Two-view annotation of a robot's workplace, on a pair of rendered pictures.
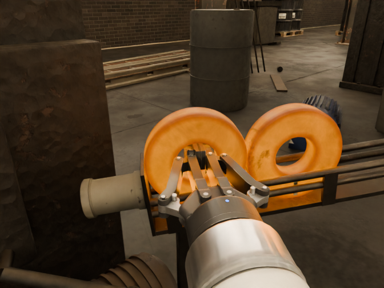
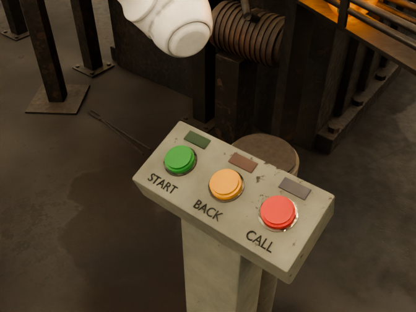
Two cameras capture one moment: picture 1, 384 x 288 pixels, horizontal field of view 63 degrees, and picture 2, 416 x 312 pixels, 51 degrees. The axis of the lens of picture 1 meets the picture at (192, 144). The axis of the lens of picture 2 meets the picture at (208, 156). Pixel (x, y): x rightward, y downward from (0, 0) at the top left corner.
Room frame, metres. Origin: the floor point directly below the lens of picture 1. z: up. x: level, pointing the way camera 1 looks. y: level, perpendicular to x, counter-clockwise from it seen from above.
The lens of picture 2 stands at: (0.07, -0.91, 0.99)
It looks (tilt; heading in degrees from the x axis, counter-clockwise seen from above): 41 degrees down; 81
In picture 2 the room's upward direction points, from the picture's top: straight up
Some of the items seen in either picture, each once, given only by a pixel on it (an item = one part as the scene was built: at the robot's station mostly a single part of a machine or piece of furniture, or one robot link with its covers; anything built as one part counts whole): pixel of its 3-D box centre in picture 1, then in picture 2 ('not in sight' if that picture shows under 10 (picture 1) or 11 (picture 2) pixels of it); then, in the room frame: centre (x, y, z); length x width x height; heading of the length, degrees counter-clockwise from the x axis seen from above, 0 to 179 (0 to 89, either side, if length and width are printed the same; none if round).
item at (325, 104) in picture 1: (316, 122); not in sight; (2.06, -0.88, 0.17); 0.57 x 0.31 x 0.34; 153
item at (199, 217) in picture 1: (220, 218); not in sight; (0.26, -0.03, 0.73); 0.09 x 0.08 x 0.07; 9
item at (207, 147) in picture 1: (214, 156); not in sight; (0.40, -0.03, 0.74); 0.05 x 0.03 x 0.01; 9
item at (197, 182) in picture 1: (197, 183); not in sight; (0.33, -0.01, 0.73); 0.11 x 0.01 x 0.04; 10
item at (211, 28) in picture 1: (220, 58); not in sight; (3.07, -0.27, 0.45); 0.59 x 0.59 x 0.89
